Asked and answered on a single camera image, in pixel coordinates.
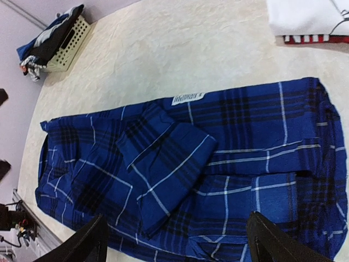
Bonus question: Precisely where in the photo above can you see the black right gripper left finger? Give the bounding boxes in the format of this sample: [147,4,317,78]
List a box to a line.
[35,215,109,262]

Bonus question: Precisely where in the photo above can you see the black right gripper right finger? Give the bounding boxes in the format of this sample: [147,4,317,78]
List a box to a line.
[246,211,331,261]

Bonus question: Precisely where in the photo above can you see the blue plaid flannel shirt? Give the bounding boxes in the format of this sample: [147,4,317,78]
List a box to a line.
[35,78,348,261]

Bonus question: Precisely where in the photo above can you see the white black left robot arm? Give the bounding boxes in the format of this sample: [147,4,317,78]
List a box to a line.
[1,88,11,180]

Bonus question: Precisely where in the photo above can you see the cream perforated laundry basket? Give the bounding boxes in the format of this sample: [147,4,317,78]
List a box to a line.
[44,15,91,73]

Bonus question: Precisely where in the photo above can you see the black white orange printed shirt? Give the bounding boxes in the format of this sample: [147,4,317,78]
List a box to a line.
[20,55,47,82]

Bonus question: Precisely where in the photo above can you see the black garment in basket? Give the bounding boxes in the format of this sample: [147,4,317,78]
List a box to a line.
[29,4,85,64]

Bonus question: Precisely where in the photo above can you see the solid blue garment in basket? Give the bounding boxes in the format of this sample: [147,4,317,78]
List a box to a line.
[16,38,36,61]

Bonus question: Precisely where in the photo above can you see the folded red white shirt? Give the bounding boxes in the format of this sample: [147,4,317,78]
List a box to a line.
[282,34,349,45]

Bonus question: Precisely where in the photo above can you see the grey garment in basket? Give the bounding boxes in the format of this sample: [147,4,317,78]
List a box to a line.
[33,6,80,47]

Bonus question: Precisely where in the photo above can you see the folded white cartoon t-shirt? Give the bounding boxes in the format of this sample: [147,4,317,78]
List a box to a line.
[267,0,348,36]

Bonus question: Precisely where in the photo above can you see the aluminium front rail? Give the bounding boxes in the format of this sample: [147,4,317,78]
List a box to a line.
[13,189,63,252]

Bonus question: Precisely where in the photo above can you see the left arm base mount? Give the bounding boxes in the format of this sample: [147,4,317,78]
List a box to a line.
[1,202,35,248]

